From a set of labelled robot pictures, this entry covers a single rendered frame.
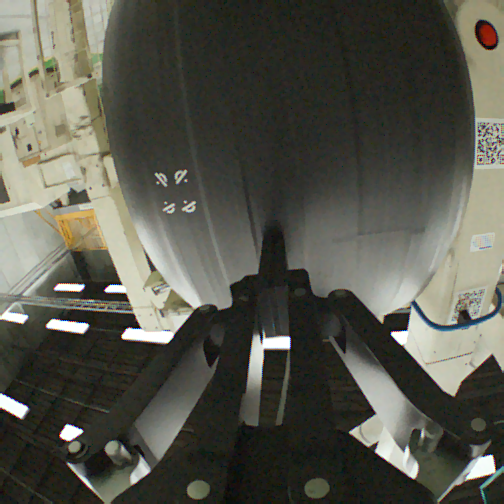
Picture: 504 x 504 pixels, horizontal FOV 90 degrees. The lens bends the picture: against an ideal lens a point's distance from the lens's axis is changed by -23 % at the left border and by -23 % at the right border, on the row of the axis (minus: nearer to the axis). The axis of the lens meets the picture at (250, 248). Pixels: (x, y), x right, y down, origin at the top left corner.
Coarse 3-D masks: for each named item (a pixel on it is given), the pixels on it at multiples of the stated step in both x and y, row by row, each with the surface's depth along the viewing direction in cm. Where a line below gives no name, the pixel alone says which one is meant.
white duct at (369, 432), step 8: (480, 344) 95; (480, 352) 95; (488, 352) 93; (472, 360) 96; (480, 360) 95; (472, 368) 98; (464, 376) 100; (376, 416) 125; (368, 424) 126; (376, 424) 122; (352, 432) 132; (360, 432) 127; (368, 432) 123; (376, 432) 121; (360, 440) 125; (368, 440) 123; (376, 440) 123
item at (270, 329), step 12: (264, 240) 22; (264, 252) 20; (264, 264) 18; (264, 276) 16; (264, 288) 15; (264, 300) 16; (264, 312) 16; (264, 324) 16; (276, 324) 16; (264, 336) 16; (276, 336) 16
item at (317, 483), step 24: (288, 312) 13; (312, 312) 13; (312, 336) 12; (312, 360) 10; (312, 384) 9; (312, 408) 8; (312, 432) 7; (336, 432) 7; (312, 456) 6; (336, 456) 6; (288, 480) 6; (312, 480) 5; (336, 480) 5
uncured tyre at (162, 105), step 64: (128, 0) 17; (192, 0) 16; (256, 0) 16; (320, 0) 15; (384, 0) 15; (128, 64) 18; (192, 64) 17; (256, 64) 17; (320, 64) 16; (384, 64) 16; (448, 64) 16; (128, 128) 19; (192, 128) 18; (256, 128) 18; (320, 128) 18; (384, 128) 17; (448, 128) 17; (128, 192) 23; (256, 192) 20; (320, 192) 20; (384, 192) 19; (448, 192) 20; (192, 256) 23; (256, 256) 23; (320, 256) 23; (384, 256) 23
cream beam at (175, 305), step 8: (168, 296) 91; (176, 296) 91; (168, 304) 88; (176, 304) 87; (184, 304) 87; (168, 312) 86; (176, 312) 86; (184, 312) 86; (168, 320) 88; (280, 336) 88; (288, 336) 88
